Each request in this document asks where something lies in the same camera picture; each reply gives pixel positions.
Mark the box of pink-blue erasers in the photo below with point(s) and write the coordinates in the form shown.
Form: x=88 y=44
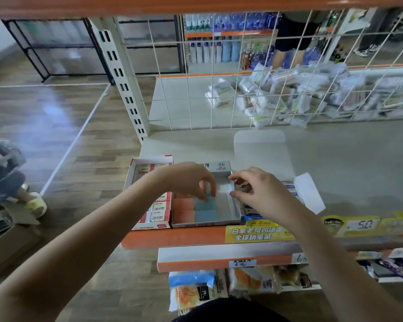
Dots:
x=208 y=211

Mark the person's right hand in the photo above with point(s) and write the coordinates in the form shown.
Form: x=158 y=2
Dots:
x=265 y=194

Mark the person's left hand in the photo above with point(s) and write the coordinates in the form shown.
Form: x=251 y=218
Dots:
x=185 y=179

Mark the black metal rack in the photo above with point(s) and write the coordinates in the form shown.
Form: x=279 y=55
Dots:
x=60 y=47

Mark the person's left forearm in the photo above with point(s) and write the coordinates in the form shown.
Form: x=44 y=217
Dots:
x=67 y=258

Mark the white orange metal shelf unit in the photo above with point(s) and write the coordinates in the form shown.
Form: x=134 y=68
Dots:
x=349 y=157

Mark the row of dark snack packets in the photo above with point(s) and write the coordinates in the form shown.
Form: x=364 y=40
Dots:
x=393 y=268

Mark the person's right forearm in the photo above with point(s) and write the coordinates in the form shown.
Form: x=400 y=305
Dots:
x=349 y=271

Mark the red eraser display box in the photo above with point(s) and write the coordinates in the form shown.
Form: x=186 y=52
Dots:
x=151 y=211

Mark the blue white eraser box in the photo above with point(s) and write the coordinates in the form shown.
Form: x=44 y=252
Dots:
x=262 y=147

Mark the blue orange snack packet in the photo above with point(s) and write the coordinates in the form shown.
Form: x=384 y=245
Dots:
x=193 y=291

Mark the pile of white packets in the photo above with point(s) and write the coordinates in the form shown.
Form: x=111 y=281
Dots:
x=309 y=94

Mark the snack packets on lower shelf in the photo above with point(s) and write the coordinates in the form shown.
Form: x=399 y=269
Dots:
x=258 y=232

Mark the yellow price label strip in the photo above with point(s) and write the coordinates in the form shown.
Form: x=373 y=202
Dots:
x=363 y=224

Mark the open brown cardboard box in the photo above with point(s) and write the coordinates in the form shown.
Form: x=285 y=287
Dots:
x=10 y=248

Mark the row of blue bottles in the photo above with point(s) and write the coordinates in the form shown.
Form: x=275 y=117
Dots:
x=221 y=43

